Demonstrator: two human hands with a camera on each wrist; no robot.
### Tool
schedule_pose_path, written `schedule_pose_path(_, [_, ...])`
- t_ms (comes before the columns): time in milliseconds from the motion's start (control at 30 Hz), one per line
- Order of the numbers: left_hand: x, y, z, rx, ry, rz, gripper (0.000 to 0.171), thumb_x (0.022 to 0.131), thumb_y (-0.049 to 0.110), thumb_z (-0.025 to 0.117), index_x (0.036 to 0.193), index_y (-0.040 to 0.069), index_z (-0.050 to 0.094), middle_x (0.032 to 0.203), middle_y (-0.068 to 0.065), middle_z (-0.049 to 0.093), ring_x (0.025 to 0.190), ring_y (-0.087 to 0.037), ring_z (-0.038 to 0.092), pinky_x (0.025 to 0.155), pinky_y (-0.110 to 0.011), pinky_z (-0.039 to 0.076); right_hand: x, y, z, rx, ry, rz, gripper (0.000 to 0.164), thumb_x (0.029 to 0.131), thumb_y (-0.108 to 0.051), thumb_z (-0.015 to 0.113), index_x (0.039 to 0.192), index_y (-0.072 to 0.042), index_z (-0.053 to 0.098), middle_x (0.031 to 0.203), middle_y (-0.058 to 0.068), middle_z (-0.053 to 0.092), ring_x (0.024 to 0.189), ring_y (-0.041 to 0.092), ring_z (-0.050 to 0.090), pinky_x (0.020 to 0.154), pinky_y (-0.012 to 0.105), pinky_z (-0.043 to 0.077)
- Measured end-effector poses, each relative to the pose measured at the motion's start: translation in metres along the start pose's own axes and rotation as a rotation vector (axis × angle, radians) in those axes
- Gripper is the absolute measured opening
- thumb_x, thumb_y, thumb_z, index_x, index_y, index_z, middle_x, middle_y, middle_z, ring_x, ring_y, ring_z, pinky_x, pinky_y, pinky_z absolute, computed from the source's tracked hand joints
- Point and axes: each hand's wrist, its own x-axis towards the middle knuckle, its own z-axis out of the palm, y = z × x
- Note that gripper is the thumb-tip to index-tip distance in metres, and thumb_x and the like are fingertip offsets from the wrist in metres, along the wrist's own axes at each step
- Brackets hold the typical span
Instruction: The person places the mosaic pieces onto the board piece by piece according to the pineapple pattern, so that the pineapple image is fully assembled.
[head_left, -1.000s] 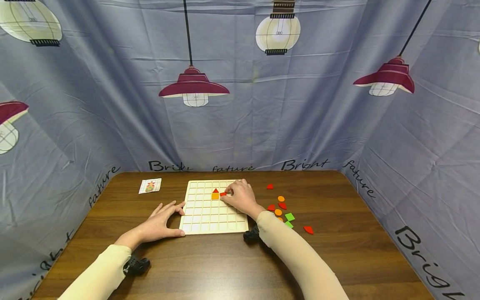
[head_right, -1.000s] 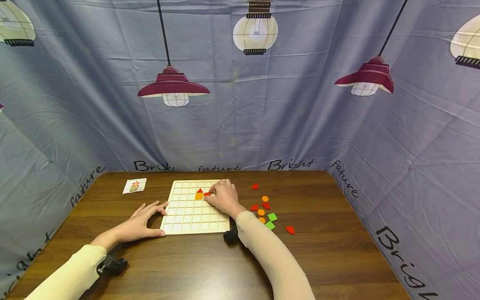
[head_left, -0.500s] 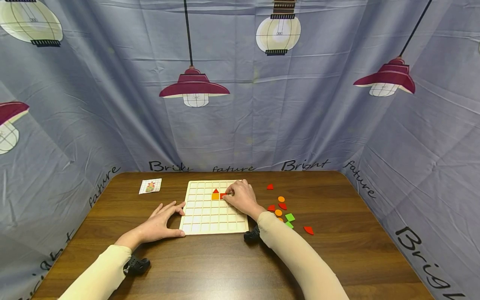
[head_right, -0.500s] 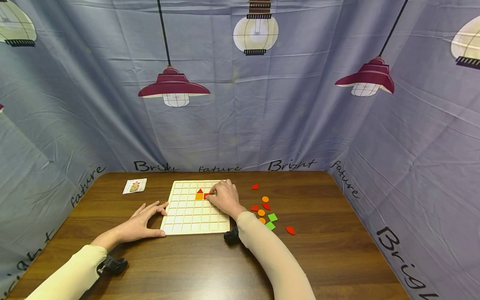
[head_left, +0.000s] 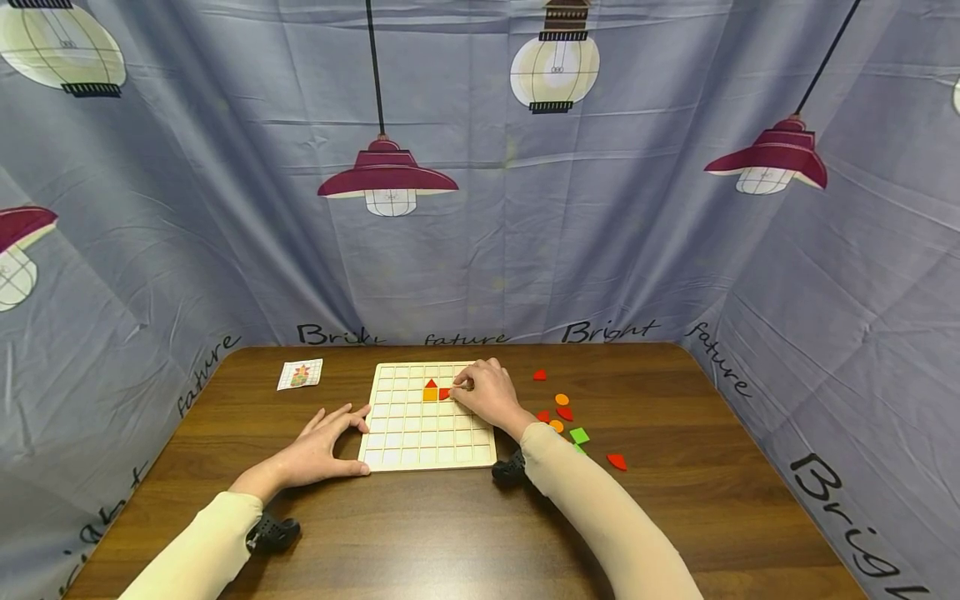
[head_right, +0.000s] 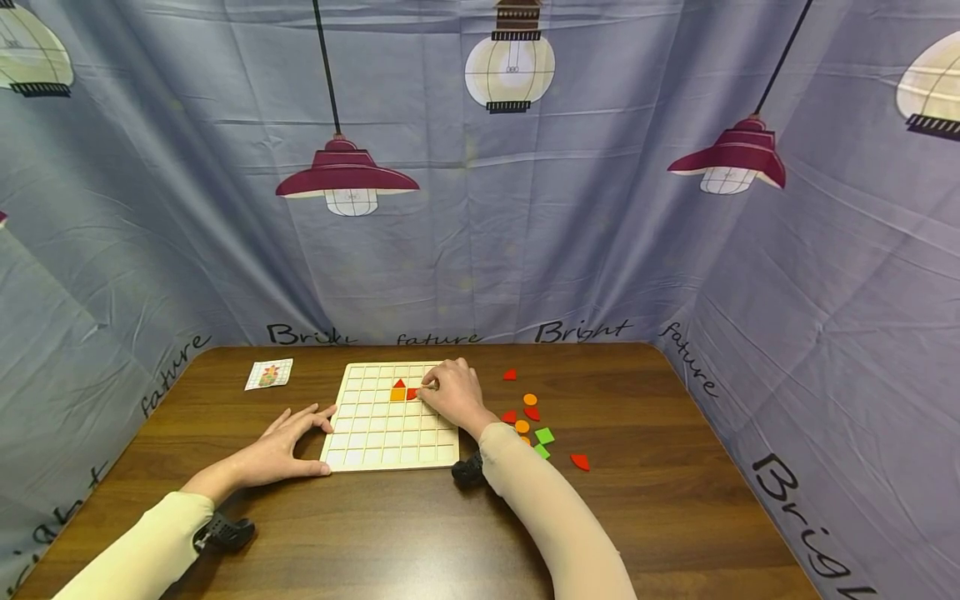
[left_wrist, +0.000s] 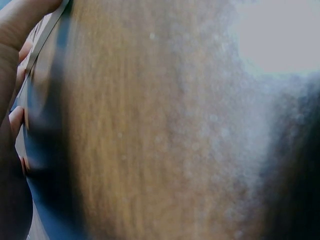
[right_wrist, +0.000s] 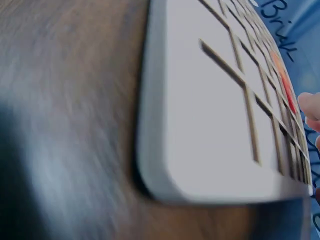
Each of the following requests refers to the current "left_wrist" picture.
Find person's left hand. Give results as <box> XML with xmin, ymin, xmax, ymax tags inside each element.
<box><xmin>0</xmin><ymin>0</ymin><xmax>63</xmax><ymax>240</ymax></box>

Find blue and white packet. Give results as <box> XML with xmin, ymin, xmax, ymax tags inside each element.
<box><xmin>9</xmin><ymin>0</ymin><xmax>85</xmax><ymax>240</ymax></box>

